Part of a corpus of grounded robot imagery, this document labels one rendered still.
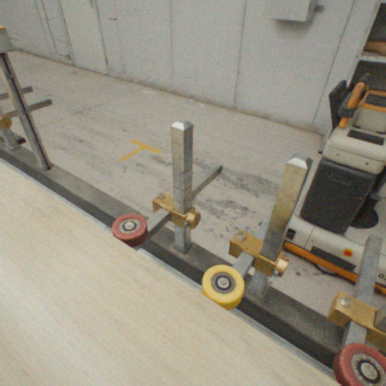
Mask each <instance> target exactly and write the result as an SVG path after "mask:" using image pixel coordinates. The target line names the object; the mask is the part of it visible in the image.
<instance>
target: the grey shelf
mask: <svg viewBox="0 0 386 386"><path fill-rule="evenodd" d="M385 4H386V0H376V2H375V4H374V7H373V10H372V11H371V14H370V18H369V21H368V23H367V25H366V28H365V31H364V34H363V36H362V39H361V41H360V43H359V46H358V49H357V51H356V54H355V55H354V59H353V62H352V65H351V68H350V70H349V72H348V75H347V77H346V88H347V95H348V94H349V93H350V91H349V89H350V86H351V84H357V82H358V81H359V79H360V78H361V77H362V76H363V75H364V74H365V73H369V74H370V80H369V83H368V84H367V86H369V87H372V88H377V89H382V90H386V56H382V55H378V53H375V52H368V51H365V50H364V48H365V46H366V44H367V42H368V40H370V39H375V40H381V39H385V40H386V6H385ZM384 6H385V8H384ZM383 9H384V10H383ZM382 13H383V14H382ZM381 15H382V16H381ZM380 17H381V19H380ZM379 19H380V21H379ZM378 22H379V23H378ZM377 24H378V25H377ZM376 28H377V29H376ZM375 30H376V32H375ZM374 32H375V33H374ZM373 35H374V36H373ZM372 36H373V38H372ZM363 60H364V61H363ZM362 61H363V63H362ZM361 64H362V65H361ZM360 66H361V67H360ZM359 68H360V70H359ZM356 77H357V78H356ZM355 79H356V80H355ZM354 81H355V83H354ZM332 133H333V123H332V121H331V122H330V124H329V126H328V129H327V132H326V135H325V138H324V140H323V141H322V145H321V149H320V151H319V152H318V153H320V154H323V152H324V149H325V146H326V144H327V141H328V139H329V137H330V136H331V134H332Z"/></svg>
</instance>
